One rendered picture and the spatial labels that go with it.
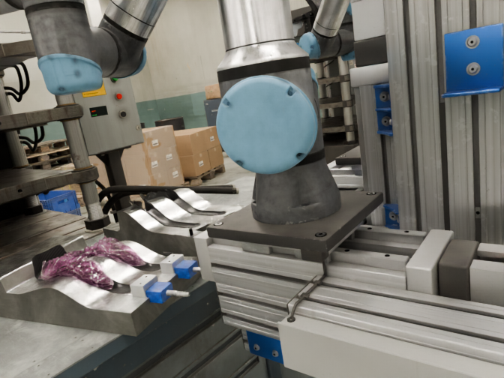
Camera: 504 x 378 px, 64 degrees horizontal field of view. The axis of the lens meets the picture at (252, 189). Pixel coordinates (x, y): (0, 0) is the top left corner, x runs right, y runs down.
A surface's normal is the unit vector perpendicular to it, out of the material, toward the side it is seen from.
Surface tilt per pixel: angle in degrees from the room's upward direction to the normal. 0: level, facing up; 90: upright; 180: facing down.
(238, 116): 98
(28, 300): 90
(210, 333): 90
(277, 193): 73
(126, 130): 90
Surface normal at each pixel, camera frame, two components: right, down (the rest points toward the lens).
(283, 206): -0.33, -0.02
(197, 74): -0.54, 0.29
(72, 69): 0.41, 0.21
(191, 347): 0.75, 0.04
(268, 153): -0.16, 0.39
